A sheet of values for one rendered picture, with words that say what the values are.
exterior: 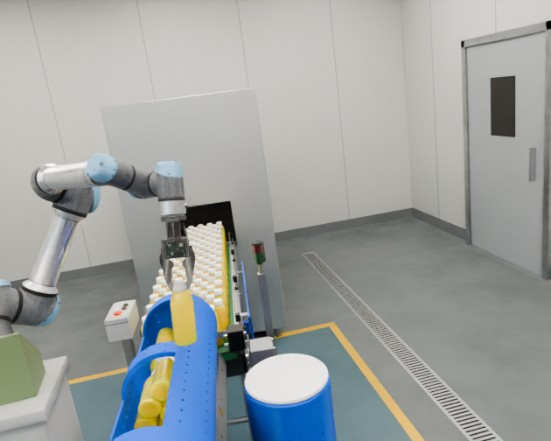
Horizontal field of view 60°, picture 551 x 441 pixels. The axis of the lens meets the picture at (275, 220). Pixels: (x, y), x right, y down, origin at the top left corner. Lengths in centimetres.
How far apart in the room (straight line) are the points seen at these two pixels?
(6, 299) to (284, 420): 95
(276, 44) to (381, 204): 256
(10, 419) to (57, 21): 514
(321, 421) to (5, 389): 95
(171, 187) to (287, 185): 503
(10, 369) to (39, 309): 24
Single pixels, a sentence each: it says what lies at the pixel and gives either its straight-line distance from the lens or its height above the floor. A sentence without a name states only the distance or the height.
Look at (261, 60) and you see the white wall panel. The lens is 621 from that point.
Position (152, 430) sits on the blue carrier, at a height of 123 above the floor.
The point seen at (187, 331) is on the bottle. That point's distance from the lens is 144.
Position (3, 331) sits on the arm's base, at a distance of 170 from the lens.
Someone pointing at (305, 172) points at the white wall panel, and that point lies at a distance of 637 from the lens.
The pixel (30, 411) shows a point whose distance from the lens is 163.
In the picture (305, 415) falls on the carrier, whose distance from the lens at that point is 158.
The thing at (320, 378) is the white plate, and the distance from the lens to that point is 162.
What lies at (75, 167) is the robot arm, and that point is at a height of 180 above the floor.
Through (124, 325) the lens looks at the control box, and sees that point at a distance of 218.
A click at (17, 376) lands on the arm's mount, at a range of 167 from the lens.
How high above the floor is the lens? 193
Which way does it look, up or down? 15 degrees down
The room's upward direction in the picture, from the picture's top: 8 degrees counter-clockwise
